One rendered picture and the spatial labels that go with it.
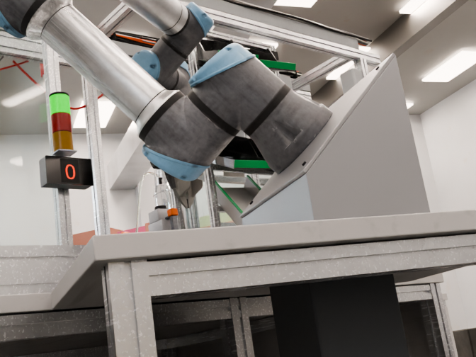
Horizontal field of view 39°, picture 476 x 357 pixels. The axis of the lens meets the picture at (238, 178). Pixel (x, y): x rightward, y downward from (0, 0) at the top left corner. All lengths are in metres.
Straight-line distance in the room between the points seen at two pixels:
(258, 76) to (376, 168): 0.28
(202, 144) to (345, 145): 0.28
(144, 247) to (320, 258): 0.23
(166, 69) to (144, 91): 0.34
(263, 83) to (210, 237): 0.45
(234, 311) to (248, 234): 0.63
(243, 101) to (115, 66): 0.24
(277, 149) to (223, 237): 0.41
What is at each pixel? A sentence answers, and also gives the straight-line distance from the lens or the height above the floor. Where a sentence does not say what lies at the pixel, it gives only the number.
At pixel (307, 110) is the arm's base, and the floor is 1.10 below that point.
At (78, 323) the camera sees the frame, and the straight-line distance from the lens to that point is 1.25.
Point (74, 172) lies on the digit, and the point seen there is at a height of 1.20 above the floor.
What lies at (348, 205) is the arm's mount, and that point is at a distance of 1.02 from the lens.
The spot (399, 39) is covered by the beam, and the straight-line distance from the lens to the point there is 10.98.
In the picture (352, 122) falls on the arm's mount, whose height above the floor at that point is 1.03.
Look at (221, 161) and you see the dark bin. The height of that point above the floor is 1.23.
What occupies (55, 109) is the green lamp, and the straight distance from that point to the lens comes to 1.76.
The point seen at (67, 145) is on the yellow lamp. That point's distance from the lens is 1.72.
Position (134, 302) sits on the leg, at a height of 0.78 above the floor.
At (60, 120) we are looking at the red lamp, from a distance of 1.74.
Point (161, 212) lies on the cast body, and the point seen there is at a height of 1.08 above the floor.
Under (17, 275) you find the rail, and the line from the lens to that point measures 1.29.
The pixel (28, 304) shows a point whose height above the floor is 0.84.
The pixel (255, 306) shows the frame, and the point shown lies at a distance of 1.49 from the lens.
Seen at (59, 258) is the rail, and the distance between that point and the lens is 1.33.
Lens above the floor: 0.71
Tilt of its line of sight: 15 degrees up
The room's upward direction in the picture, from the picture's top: 8 degrees counter-clockwise
